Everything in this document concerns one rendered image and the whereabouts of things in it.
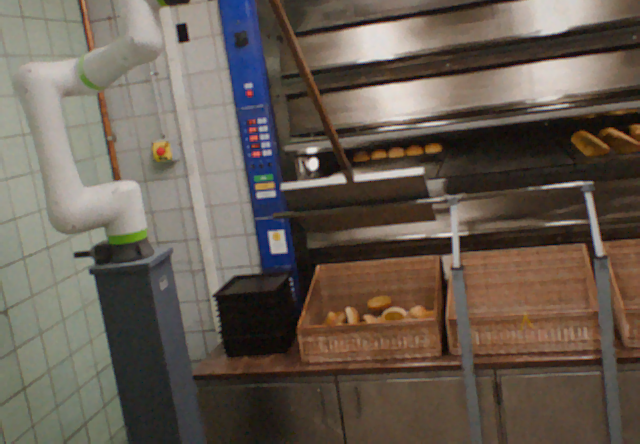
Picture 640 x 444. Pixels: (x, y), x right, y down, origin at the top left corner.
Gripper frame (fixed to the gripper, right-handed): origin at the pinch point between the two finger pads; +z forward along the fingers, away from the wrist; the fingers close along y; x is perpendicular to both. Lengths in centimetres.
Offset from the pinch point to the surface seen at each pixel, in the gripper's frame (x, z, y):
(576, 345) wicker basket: -143, 76, 56
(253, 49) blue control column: -98, -42, -70
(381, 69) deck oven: -110, 13, -59
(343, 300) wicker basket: -170, -17, 20
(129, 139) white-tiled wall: -121, -111, -49
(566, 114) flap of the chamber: -117, 83, -27
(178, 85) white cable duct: -106, -80, -64
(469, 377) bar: -140, 37, 66
